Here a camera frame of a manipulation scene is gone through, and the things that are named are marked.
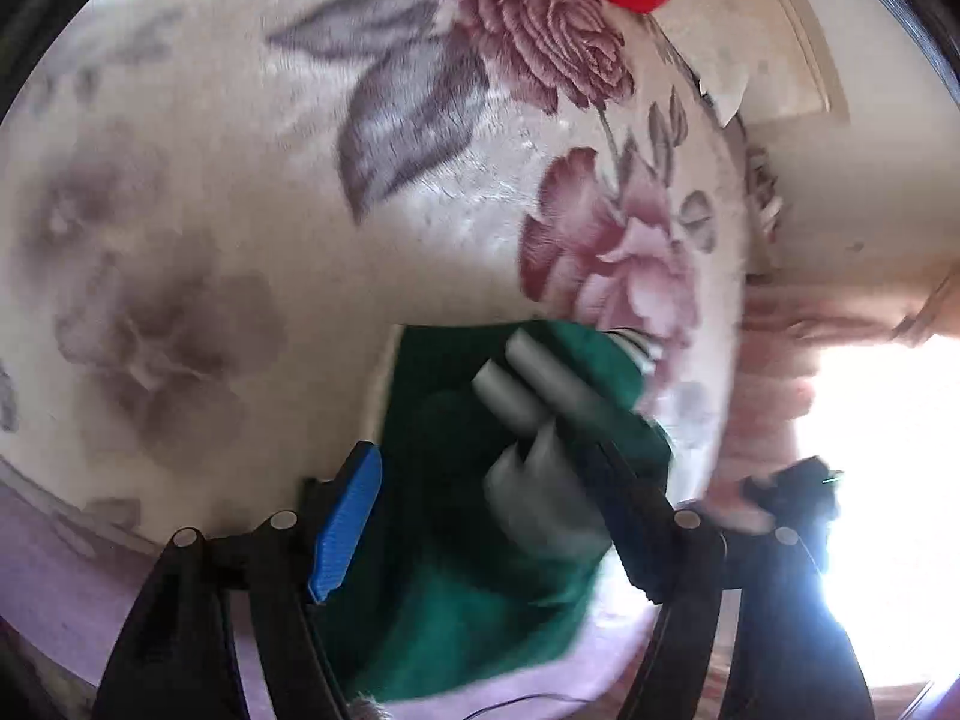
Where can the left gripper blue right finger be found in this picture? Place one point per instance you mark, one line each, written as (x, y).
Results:
(637, 517)

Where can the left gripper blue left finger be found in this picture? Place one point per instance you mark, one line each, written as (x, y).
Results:
(354, 492)

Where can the green white varsity jacket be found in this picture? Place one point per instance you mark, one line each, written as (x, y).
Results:
(481, 554)

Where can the pink floral curtain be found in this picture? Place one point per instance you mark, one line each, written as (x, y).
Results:
(784, 329)

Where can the floral purple bed blanket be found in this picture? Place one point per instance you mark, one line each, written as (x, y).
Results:
(215, 213)

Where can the white pillow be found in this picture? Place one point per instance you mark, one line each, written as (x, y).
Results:
(724, 83)

